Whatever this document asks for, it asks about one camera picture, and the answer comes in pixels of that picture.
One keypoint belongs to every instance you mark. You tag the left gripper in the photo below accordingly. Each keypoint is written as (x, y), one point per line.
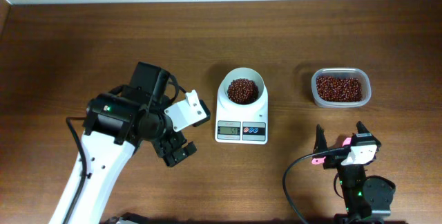
(177, 139)

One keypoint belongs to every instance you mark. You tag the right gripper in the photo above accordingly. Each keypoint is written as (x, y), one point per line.
(340, 160)

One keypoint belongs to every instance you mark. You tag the pink measuring scoop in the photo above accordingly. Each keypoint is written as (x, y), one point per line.
(332, 153)

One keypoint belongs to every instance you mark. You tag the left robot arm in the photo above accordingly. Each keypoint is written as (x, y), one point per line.
(115, 125)

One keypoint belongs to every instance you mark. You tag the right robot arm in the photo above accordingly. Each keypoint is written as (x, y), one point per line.
(367, 198)

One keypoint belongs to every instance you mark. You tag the white digital kitchen scale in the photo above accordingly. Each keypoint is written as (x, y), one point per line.
(242, 124)

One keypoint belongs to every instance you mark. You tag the red beans in container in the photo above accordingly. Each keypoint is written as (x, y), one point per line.
(334, 89)

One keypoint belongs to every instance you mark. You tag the clear plastic bean container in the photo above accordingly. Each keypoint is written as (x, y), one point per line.
(342, 73)

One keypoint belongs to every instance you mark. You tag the red beans in bowl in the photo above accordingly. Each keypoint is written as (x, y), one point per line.
(243, 91)

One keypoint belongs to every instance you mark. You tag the white round bowl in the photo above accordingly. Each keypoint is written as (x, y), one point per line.
(246, 73)

